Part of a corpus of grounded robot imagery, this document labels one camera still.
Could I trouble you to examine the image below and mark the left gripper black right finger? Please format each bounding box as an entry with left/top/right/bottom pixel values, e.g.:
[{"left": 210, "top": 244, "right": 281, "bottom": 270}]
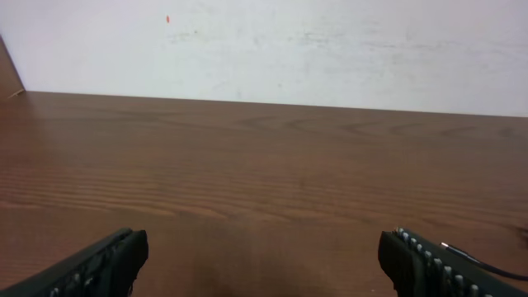
[{"left": 378, "top": 227, "right": 527, "bottom": 297}]

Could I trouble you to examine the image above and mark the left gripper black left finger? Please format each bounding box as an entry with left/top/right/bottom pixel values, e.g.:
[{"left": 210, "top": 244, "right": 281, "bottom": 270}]
[{"left": 1, "top": 228, "right": 149, "bottom": 297}]

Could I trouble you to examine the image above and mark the brown wooden side panel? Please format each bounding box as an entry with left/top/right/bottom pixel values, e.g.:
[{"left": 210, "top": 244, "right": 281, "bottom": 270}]
[{"left": 0, "top": 39, "right": 25, "bottom": 100}]

